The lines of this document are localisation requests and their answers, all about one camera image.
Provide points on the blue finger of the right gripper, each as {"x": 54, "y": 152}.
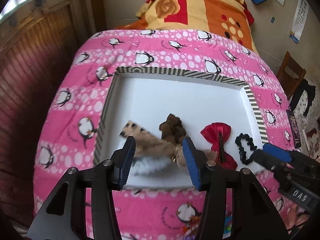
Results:
{"x": 277, "y": 152}

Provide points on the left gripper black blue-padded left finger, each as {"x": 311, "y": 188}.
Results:
{"x": 122, "y": 160}

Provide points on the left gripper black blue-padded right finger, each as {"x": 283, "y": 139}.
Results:
{"x": 196, "y": 164}

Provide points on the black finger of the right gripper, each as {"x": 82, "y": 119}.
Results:
{"x": 269, "y": 162}

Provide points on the black scrunchie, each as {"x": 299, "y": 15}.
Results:
{"x": 246, "y": 147}

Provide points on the leopard print bow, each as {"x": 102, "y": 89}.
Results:
{"x": 148, "y": 144}

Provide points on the red satin bow clip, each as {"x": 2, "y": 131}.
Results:
{"x": 217, "y": 134}

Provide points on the white fluffy scrunchie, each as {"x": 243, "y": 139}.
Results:
{"x": 147, "y": 165}

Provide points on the brown scrunchie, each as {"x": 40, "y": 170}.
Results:
{"x": 172, "y": 130}

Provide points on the person's hand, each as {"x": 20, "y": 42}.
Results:
{"x": 295, "y": 219}

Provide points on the black smartphone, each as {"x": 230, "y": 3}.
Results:
{"x": 294, "y": 129}

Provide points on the pink penguin blanket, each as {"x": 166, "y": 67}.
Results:
{"x": 69, "y": 133}

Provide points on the striped white shallow box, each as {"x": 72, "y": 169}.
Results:
{"x": 147, "y": 95}

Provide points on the black garment on chair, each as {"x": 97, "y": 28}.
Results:
{"x": 303, "y": 98}

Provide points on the wooden chair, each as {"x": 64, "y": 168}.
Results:
{"x": 290, "y": 75}

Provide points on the brown wooden headboard panel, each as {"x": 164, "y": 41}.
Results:
{"x": 38, "y": 43}

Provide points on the orange red floral quilt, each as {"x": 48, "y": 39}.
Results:
{"x": 228, "y": 18}

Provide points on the wall poster chart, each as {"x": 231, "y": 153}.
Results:
{"x": 299, "y": 20}

